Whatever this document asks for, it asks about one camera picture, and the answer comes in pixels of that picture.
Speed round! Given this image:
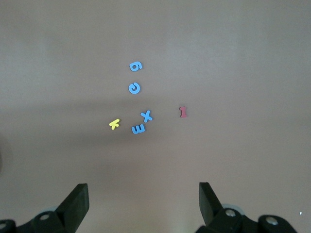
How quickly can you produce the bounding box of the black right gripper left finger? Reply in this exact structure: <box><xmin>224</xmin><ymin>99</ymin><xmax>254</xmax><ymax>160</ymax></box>
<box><xmin>0</xmin><ymin>183</ymin><xmax>89</xmax><ymax>233</ymax></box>

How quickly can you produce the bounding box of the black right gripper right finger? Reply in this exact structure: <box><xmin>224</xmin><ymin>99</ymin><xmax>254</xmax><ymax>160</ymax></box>
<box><xmin>195</xmin><ymin>182</ymin><xmax>299</xmax><ymax>233</ymax></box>

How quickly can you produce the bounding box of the blue foam letter X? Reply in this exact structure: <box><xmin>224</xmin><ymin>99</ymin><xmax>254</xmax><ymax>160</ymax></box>
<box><xmin>140</xmin><ymin>110</ymin><xmax>153</xmax><ymax>123</ymax></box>

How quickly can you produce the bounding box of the blue foam letter G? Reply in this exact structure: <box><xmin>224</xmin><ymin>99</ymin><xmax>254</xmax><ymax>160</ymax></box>
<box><xmin>128</xmin><ymin>82</ymin><xmax>142</xmax><ymax>95</ymax></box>

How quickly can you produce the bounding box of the yellow foam letter K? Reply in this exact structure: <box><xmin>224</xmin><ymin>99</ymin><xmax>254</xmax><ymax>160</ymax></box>
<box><xmin>108</xmin><ymin>118</ymin><xmax>121</xmax><ymax>131</ymax></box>

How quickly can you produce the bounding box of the brown table cover sheet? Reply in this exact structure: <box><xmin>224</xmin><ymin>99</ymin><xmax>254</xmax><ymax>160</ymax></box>
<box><xmin>0</xmin><ymin>0</ymin><xmax>311</xmax><ymax>233</ymax></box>

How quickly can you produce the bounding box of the blue foam digit six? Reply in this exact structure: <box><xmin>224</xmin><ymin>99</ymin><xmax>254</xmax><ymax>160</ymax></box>
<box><xmin>128</xmin><ymin>61</ymin><xmax>143</xmax><ymax>72</ymax></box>

